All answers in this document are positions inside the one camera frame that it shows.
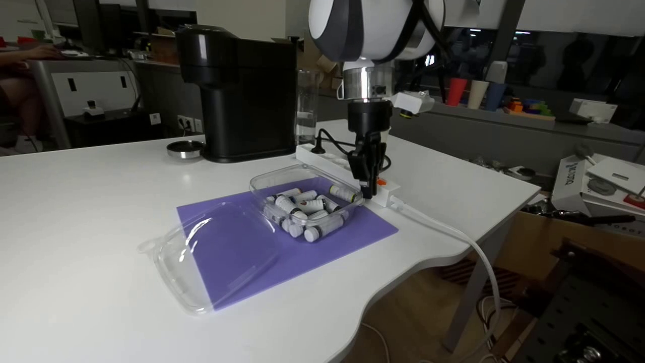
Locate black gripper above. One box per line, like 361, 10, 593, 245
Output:
347, 99, 395, 199

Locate clear plastic clamshell container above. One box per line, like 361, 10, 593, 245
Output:
137, 161, 365, 316

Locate white power strip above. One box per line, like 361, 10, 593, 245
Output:
295, 143, 403, 208

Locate purple rectangular mat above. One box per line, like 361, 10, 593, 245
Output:
175, 176, 399, 313

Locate clear drinking glass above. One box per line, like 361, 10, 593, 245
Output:
295, 67, 323, 145

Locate grey low cabinet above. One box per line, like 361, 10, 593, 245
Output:
314, 88, 645, 177

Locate red cup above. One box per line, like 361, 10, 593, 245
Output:
445, 76, 470, 108

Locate white cup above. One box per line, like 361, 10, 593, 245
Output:
465, 78, 491, 111

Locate black coffee machine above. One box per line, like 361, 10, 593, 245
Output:
175, 25, 300, 164

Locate blue cup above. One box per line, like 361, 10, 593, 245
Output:
483, 80, 508, 113

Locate grey table leg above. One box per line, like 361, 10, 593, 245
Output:
442, 219, 514, 354

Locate colourful toy blocks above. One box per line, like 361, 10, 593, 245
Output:
505, 97, 557, 121

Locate brown box under table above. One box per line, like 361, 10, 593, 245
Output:
500, 208, 645, 275

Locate round silver black disc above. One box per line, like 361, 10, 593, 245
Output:
165, 138, 205, 161

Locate white printed carton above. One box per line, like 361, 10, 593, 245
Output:
550, 154, 597, 215

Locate small white box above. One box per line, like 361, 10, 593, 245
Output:
569, 97, 620, 127

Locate white box with red label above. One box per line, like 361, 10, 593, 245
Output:
581, 151, 645, 217

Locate seated person in background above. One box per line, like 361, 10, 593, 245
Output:
0, 41, 63, 155

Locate black power cable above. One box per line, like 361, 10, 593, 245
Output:
311, 127, 394, 176

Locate black camera tripod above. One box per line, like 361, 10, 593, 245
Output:
412, 58, 453, 97

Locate white power strip cable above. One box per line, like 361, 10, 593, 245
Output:
394, 197, 505, 340

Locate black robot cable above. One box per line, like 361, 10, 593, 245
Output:
395, 0, 450, 64

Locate white wall outlet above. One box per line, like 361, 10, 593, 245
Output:
175, 113, 203, 135

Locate black perforated metal frame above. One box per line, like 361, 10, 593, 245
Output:
513, 243, 645, 363

